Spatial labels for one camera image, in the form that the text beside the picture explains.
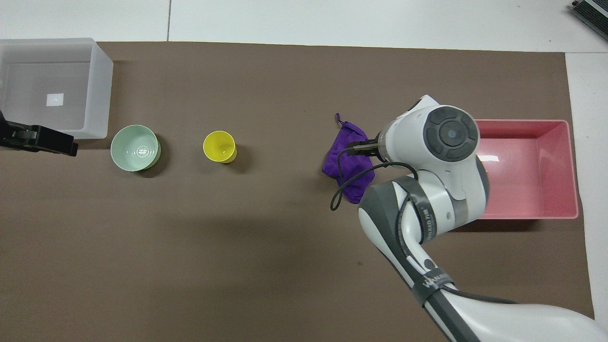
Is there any translucent white plastic box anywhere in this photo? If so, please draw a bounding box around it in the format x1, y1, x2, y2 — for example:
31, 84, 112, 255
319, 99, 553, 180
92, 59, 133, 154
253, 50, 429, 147
0, 38, 114, 140

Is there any purple cloth pouch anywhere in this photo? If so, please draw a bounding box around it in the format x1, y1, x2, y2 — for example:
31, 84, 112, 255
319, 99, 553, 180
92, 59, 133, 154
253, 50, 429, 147
322, 113, 376, 205

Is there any yellow plastic cup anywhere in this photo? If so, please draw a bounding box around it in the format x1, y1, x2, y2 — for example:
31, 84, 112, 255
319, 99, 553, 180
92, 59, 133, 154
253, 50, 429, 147
203, 131, 238, 164

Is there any light green bowl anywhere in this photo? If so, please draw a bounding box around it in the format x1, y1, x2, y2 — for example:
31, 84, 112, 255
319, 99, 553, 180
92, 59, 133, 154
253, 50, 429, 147
110, 124, 162, 172

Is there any pink plastic tray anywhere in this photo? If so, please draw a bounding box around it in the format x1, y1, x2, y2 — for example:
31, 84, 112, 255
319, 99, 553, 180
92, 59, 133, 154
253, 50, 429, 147
468, 119, 580, 220

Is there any grey metal device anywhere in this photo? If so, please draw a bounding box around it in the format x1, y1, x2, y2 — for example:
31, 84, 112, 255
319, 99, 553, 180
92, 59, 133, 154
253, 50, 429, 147
570, 0, 608, 29

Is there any black cable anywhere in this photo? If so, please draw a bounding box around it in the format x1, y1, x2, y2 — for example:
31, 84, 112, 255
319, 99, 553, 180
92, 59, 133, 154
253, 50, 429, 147
330, 141, 521, 305

